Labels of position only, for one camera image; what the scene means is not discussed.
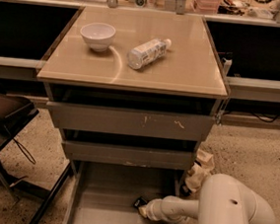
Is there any pink plastic container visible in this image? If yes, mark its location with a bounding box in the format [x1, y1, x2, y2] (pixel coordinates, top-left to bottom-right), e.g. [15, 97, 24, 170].
[192, 0, 221, 14]

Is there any grey drawer cabinet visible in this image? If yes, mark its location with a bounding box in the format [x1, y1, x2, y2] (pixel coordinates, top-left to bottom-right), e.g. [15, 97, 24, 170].
[22, 0, 238, 224]

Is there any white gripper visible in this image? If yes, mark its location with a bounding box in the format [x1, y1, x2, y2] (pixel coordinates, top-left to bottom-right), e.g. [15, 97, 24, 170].
[138, 198, 164, 221]

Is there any black cable loop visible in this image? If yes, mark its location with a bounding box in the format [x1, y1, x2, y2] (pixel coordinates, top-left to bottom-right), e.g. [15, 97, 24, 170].
[9, 136, 40, 166]

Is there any grey drawer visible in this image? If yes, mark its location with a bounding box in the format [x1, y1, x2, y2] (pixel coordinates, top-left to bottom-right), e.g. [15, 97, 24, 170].
[62, 129, 196, 170]
[47, 102, 214, 142]

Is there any small white bottle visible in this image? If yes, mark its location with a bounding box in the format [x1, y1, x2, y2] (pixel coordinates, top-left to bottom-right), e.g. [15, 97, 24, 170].
[222, 57, 232, 76]

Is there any grey middle drawer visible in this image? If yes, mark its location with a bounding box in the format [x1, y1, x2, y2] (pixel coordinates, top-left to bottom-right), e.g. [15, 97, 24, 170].
[62, 129, 196, 170]

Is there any dark rxbar blueberry wrapper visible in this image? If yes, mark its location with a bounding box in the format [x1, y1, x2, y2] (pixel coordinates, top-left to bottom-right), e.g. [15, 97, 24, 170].
[133, 196, 148, 209]

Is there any grey top drawer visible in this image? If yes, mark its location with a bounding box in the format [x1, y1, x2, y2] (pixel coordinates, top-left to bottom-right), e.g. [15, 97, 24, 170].
[47, 102, 214, 142]

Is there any white ceramic bowl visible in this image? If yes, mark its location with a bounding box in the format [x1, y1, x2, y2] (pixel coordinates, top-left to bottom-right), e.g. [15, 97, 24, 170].
[80, 23, 116, 51]

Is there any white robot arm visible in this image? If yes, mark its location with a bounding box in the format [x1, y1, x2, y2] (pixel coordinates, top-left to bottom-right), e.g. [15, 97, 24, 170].
[138, 174, 275, 224]

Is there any open bottom drawer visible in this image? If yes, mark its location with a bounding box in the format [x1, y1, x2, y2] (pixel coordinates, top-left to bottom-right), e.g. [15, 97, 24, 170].
[63, 162, 177, 224]

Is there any black side cart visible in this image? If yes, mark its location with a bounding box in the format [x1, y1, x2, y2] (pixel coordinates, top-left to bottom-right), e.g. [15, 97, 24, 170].
[0, 85, 50, 201]

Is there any clear plastic water bottle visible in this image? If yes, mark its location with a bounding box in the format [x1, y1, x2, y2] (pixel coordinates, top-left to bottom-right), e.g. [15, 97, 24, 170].
[127, 38, 172, 70]

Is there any crumpled white paper bag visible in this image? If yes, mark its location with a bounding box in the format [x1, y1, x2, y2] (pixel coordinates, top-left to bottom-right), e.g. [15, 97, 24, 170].
[184, 149, 215, 193]

